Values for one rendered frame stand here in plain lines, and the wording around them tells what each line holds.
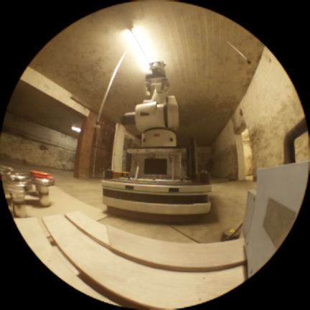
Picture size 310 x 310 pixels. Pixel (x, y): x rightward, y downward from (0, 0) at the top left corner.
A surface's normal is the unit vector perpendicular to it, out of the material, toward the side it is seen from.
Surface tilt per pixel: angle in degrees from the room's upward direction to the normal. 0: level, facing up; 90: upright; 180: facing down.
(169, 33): 180
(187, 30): 180
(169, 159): 90
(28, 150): 90
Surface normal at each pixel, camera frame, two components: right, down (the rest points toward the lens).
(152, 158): -0.17, -0.18
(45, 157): 0.95, -0.03
